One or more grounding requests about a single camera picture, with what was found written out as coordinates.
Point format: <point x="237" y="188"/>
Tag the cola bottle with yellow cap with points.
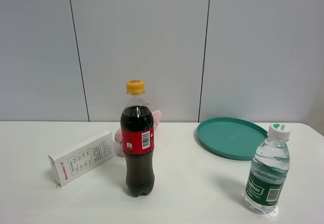
<point x="140" y="174"/>

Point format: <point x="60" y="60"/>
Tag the pink plush toy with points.
<point x="157" y="118"/>

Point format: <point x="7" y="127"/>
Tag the teal round plate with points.
<point x="231" y="138"/>

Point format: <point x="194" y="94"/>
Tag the white cardboard box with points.
<point x="82" y="157"/>

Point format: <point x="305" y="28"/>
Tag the water bottle with green label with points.
<point x="268" y="171"/>

